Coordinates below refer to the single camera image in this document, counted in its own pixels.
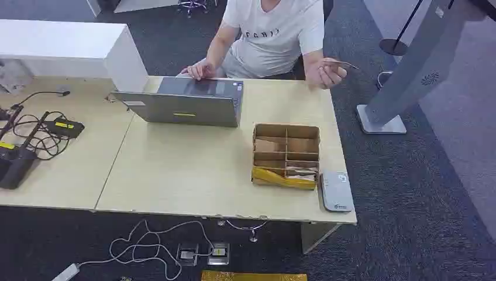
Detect black router with antennas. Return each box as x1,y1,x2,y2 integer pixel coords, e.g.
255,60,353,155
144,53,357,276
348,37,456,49
0,104,51,191

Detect grey laptop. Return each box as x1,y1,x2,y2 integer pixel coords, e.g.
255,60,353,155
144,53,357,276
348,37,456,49
110,76,245,129

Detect white looped cable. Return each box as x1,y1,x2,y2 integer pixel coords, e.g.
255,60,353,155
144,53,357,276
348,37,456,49
376,70,394,90

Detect person's left hand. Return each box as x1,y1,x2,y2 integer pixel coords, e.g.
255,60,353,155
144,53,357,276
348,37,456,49
306,58,349,91

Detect black gooseneck cable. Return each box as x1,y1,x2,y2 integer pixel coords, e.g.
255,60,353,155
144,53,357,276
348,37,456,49
11,90,72,111

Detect wooden compartment box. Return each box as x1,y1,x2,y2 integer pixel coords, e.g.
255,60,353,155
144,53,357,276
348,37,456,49
251,123,322,191

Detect white power strip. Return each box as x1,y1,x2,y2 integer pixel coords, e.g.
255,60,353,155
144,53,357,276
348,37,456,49
51,263,81,281

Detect person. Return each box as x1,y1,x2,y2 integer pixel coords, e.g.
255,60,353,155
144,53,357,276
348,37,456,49
180,0,361,91

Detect chrome chair base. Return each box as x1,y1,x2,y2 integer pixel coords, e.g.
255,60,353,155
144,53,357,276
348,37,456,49
177,0,219,19

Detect black stanchion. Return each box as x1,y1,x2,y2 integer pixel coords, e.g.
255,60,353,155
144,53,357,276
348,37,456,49
378,0,425,57

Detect chrome cable hook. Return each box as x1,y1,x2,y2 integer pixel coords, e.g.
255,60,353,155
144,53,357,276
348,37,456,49
216,219,269,244

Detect grey flat device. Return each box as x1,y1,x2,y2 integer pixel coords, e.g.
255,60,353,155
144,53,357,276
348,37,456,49
318,170,355,213

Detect person's right hand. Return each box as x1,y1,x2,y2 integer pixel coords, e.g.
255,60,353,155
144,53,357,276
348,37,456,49
181,58,218,81

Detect grey pillar stand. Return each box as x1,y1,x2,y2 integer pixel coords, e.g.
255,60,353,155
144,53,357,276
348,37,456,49
356,0,468,136

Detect white floor cable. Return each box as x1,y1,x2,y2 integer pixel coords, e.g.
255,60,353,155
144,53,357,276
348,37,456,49
77,219,216,281

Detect pale card stack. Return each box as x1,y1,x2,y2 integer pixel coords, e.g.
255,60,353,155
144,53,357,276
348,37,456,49
285,166,319,182

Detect thin card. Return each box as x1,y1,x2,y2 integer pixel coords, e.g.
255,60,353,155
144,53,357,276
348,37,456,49
323,58,360,71

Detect black tangled cable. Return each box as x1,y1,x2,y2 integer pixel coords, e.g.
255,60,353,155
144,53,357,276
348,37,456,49
11,110,74,161

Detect pale desk leg panel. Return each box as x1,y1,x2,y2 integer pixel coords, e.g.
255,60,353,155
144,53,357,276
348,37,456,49
301,221,343,255

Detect white furniture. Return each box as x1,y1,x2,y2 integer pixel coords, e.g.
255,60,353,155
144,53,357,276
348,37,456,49
85,0,180,17

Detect metal floor socket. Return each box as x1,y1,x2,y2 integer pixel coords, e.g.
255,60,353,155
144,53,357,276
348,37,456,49
176,243,199,267
207,242,231,266

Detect white cabinet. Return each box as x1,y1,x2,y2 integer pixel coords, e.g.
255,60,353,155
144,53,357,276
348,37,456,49
0,19,150,93

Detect black power adapter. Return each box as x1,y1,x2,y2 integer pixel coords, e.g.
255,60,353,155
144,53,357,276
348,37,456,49
43,118,85,139

